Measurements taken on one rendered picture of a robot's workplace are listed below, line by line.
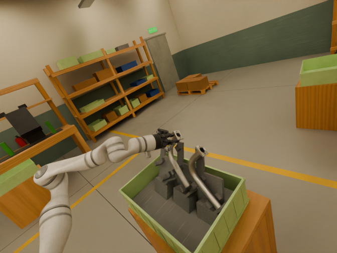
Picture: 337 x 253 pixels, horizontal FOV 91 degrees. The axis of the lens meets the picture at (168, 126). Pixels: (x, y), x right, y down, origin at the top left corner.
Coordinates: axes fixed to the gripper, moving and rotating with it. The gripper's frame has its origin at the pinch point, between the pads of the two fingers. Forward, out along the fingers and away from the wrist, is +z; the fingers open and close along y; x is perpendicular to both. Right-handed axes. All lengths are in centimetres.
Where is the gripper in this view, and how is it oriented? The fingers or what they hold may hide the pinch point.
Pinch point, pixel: (174, 137)
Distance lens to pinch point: 86.7
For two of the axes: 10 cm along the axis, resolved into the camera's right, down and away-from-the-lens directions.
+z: 8.0, -1.1, 5.9
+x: -4.1, 6.1, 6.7
